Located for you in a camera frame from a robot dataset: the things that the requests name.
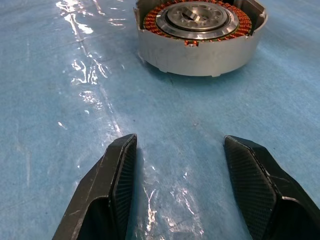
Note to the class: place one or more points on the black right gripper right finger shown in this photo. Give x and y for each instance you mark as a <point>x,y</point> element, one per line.
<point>262,190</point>

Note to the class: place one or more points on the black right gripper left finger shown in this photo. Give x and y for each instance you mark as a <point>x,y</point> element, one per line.
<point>100,190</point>

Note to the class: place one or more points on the silver motor housing copper windings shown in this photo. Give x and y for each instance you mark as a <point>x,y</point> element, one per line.
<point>200,60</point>

